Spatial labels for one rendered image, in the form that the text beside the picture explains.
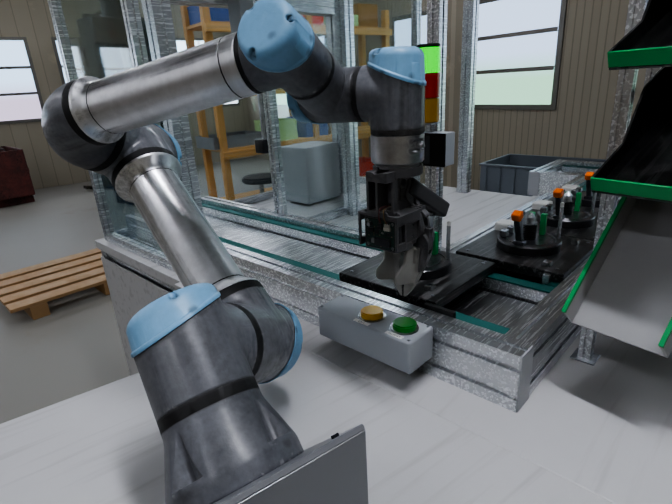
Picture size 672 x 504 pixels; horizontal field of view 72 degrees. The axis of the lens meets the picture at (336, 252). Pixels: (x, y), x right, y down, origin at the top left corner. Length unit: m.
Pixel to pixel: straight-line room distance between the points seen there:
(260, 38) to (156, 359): 0.36
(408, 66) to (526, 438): 0.54
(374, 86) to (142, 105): 0.31
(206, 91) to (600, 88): 4.31
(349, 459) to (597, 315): 0.47
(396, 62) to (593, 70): 4.19
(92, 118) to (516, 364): 0.70
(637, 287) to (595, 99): 4.02
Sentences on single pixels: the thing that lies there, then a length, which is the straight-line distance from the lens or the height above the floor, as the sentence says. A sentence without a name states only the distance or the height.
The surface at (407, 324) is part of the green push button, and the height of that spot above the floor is 0.97.
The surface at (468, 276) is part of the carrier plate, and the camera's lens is 0.97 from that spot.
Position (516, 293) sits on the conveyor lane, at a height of 0.93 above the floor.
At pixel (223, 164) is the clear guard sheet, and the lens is 2.05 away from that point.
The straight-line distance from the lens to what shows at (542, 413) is 0.81.
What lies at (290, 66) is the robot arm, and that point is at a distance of 0.56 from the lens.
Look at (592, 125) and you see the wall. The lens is 4.78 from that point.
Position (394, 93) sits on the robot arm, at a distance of 0.63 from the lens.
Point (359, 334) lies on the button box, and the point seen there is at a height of 0.94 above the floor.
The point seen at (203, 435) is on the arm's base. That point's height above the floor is 1.03.
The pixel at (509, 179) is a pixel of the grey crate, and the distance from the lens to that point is 2.91.
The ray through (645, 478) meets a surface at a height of 0.86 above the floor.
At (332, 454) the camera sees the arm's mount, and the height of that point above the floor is 1.05.
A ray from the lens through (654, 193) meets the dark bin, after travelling 0.71.
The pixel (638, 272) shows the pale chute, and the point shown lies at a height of 1.07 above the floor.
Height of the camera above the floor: 1.35
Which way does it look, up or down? 20 degrees down
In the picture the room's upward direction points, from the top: 3 degrees counter-clockwise
